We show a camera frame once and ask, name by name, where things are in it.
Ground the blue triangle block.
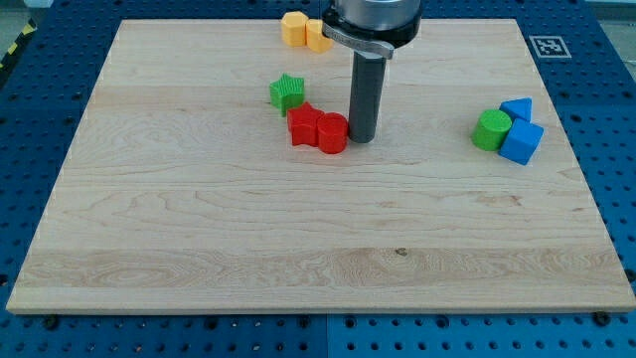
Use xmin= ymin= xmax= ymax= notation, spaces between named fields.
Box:
xmin=499 ymin=97 xmax=533 ymax=122

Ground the yellow black hazard tape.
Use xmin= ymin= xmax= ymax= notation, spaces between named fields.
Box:
xmin=1 ymin=18 xmax=38 ymax=72

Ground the blue cube block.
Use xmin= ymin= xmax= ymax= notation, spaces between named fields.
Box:
xmin=499 ymin=118 xmax=545 ymax=165

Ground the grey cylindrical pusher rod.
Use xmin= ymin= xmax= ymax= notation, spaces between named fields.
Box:
xmin=349 ymin=52 xmax=387 ymax=143

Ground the wooden board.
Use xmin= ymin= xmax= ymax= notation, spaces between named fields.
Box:
xmin=7 ymin=19 xmax=635 ymax=315

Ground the green star block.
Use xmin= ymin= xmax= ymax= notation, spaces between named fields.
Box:
xmin=269 ymin=73 xmax=304 ymax=116

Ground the yellow pentagon block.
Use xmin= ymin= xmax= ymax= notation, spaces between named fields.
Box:
xmin=305 ymin=19 xmax=333 ymax=54

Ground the red cylinder block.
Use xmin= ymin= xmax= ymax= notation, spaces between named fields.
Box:
xmin=317 ymin=112 xmax=348 ymax=154

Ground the yellow hexagon block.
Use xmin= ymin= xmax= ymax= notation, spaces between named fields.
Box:
xmin=280 ymin=11 xmax=309 ymax=47

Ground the red star block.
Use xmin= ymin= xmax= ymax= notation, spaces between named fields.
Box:
xmin=287 ymin=101 xmax=324 ymax=146

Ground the white fiducial marker tag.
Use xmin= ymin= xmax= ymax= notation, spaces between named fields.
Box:
xmin=529 ymin=35 xmax=571 ymax=59

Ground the green cylinder block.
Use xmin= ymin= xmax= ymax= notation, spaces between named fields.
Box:
xmin=471 ymin=109 xmax=513 ymax=151

